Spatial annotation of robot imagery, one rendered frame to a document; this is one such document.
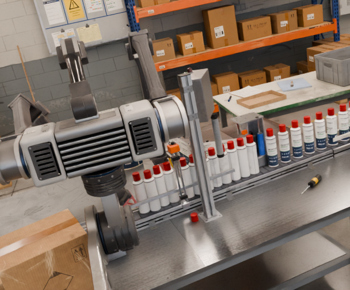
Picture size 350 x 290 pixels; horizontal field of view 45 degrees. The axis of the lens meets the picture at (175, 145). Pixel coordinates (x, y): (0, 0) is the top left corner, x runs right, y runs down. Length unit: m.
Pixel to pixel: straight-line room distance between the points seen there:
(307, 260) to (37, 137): 1.84
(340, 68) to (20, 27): 4.29
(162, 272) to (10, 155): 0.75
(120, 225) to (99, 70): 5.07
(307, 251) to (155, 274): 1.25
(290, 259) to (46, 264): 1.57
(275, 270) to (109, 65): 4.45
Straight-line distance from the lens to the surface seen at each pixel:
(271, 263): 2.63
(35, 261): 1.50
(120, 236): 1.37
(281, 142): 2.20
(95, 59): 6.30
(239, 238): 1.79
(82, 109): 1.25
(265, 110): 3.33
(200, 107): 1.75
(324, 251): 2.71
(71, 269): 1.55
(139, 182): 1.93
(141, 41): 1.68
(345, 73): 3.68
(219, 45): 5.79
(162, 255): 1.79
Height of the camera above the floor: 1.86
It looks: 21 degrees down
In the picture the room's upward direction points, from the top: 12 degrees counter-clockwise
